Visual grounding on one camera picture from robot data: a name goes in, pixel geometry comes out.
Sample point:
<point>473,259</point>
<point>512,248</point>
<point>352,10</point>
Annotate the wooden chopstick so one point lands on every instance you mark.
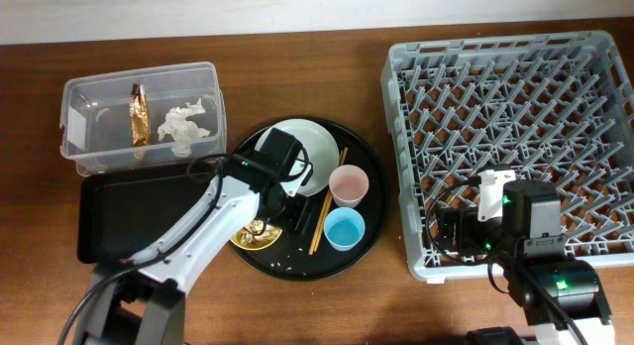
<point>323,221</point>
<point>327,201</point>

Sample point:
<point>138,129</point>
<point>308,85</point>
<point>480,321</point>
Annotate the pale green plate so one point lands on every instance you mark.
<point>321,147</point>

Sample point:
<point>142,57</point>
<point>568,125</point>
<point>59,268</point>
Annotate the round black tray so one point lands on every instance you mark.
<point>289,258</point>

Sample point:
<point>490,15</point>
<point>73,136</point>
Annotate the food scraps pile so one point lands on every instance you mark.
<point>258,232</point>

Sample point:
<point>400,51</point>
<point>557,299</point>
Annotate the black rectangular tray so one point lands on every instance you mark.
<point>121,213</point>

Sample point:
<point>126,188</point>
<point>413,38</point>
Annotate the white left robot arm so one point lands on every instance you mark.
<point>143,300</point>

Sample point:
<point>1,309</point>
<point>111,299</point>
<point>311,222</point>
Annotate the crumpled white tissue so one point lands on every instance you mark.
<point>182,130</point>

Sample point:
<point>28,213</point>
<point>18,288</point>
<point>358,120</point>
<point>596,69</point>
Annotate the clear plastic waste bin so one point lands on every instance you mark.
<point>96,123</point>

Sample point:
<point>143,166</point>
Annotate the gold foil wrapper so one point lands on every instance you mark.
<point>140,116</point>

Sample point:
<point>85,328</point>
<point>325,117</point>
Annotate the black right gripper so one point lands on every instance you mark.
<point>467,221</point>

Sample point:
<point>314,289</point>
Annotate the pink plastic cup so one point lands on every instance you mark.
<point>348,184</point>

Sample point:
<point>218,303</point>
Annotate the yellow bowl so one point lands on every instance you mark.
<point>236,242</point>

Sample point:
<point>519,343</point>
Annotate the grey plastic dishwasher rack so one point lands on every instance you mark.
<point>554,107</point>

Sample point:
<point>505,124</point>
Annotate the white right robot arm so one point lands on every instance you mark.
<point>562,297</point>

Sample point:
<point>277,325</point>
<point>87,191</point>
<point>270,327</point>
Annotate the blue plastic cup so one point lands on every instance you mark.
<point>344,228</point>

